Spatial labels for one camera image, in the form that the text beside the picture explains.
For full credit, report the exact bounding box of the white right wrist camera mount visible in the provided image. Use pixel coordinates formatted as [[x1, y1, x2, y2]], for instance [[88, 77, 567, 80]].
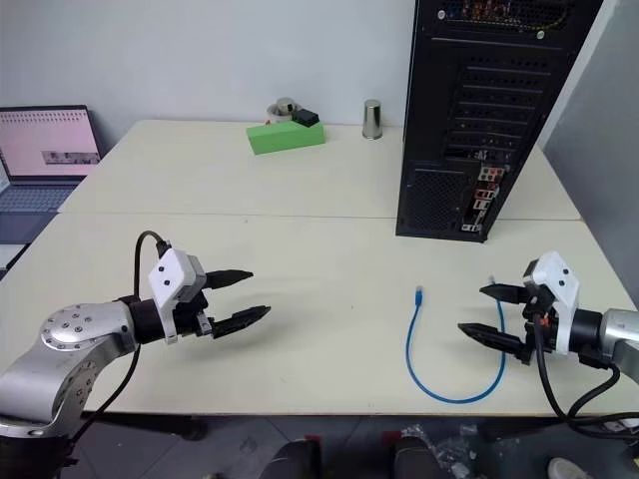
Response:
[[522, 250, 580, 356]]

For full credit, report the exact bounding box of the black computer tower case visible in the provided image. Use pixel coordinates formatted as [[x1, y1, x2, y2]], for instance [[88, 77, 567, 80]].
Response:
[[394, 0, 606, 244]]

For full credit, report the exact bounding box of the blue ethernet cable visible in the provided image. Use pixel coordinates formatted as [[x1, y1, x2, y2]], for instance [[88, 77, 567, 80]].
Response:
[[404, 273, 509, 404]]

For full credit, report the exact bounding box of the white shoe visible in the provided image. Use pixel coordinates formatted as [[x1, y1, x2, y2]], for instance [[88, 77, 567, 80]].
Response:
[[547, 456, 590, 479]]

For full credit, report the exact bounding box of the silver metal cup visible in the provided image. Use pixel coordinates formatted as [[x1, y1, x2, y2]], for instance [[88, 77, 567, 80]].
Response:
[[361, 99, 384, 141]]

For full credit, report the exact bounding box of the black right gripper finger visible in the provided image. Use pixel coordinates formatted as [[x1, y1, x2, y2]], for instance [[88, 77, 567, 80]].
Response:
[[479, 282, 528, 306], [457, 322, 526, 356]]

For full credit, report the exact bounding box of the white tape roll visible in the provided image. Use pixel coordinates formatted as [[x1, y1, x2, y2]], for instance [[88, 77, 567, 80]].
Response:
[[266, 97, 304, 125]]

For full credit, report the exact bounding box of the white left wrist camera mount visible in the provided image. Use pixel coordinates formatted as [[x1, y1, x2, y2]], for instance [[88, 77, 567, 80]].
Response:
[[148, 247, 207, 346]]

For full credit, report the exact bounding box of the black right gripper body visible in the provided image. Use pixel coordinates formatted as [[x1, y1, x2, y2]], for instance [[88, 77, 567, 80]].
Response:
[[513, 286, 559, 368]]

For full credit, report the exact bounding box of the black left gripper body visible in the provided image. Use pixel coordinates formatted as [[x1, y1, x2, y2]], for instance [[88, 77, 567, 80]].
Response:
[[172, 287, 220, 341]]

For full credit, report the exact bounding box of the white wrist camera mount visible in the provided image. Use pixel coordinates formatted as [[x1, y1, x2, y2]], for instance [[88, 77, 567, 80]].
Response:
[[522, 250, 580, 356], [148, 247, 207, 346]]

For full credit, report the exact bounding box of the open laptop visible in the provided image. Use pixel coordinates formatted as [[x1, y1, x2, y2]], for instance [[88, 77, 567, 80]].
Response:
[[0, 104, 103, 244]]

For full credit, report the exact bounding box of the crumpled clear plastic wrap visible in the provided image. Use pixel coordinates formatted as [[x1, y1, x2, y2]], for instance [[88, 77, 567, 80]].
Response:
[[398, 422, 488, 479]]

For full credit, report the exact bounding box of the green rectangular block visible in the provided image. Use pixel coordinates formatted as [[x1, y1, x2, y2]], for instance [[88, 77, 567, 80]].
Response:
[[245, 122, 327, 157]]

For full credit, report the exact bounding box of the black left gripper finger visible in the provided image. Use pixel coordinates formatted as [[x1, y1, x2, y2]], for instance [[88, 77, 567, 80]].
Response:
[[204, 269, 255, 292], [212, 305, 273, 341]]

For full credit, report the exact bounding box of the dark rounded robot foot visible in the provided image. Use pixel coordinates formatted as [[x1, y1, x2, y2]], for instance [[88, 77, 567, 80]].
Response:
[[387, 434, 441, 479], [272, 436, 321, 479]]

